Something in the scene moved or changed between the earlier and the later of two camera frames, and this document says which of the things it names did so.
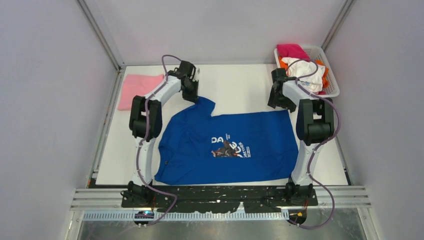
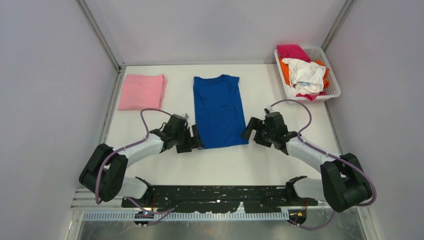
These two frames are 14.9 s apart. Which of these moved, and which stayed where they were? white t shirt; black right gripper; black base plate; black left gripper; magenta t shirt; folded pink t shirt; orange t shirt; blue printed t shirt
Moved: black left gripper; black right gripper; blue printed t shirt
Stayed: magenta t shirt; black base plate; folded pink t shirt; orange t shirt; white t shirt
